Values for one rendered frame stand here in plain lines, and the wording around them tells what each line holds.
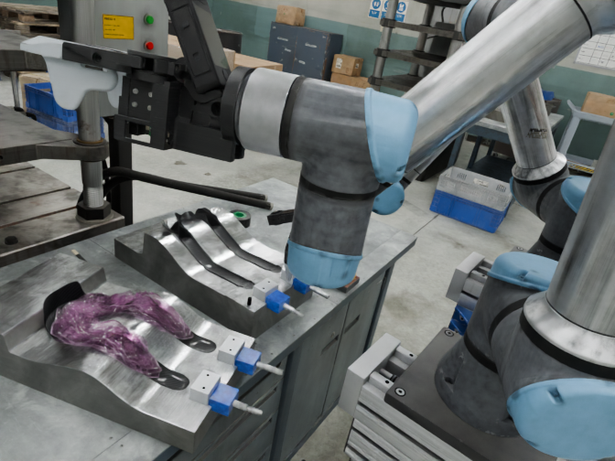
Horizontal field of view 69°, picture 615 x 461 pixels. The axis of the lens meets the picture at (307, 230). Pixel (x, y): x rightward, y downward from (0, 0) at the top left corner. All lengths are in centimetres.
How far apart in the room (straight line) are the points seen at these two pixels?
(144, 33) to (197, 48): 128
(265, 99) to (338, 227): 13
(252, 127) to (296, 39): 781
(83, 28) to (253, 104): 107
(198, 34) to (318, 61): 754
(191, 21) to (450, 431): 58
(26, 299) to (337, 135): 80
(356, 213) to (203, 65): 19
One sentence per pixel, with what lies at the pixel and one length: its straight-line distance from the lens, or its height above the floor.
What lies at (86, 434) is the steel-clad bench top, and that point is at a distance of 93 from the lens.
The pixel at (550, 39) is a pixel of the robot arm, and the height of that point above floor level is 152.
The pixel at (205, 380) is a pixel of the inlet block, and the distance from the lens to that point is 87.
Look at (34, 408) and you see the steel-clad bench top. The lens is 99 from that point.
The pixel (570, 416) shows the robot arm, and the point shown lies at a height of 122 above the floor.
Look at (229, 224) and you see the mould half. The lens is 130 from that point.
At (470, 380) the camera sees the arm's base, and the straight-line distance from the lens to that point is 68.
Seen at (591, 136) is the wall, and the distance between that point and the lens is 729.
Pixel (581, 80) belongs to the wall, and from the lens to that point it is 724.
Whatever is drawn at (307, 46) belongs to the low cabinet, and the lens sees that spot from 808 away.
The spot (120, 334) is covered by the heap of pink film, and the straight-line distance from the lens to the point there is 92.
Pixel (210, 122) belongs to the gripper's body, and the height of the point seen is 140.
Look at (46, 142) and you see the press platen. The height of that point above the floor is 104.
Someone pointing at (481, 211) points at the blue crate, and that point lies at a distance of 416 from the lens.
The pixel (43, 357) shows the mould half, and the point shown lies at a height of 88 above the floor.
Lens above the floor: 151
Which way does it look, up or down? 27 degrees down
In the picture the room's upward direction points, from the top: 10 degrees clockwise
